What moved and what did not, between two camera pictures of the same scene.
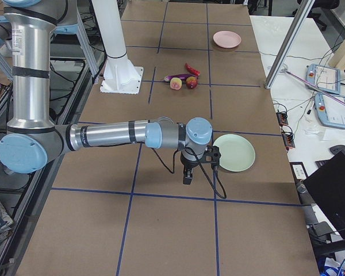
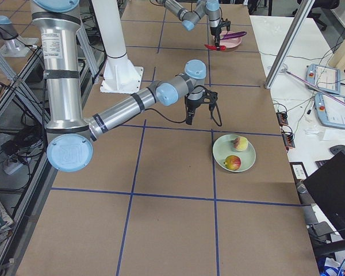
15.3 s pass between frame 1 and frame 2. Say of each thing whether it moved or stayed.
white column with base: stayed
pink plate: stayed
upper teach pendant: stayed
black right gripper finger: moved
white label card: stayed
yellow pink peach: moved
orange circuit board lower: stayed
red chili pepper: moved
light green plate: stayed
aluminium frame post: stayed
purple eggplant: moved
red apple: moved
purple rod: stayed
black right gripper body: moved
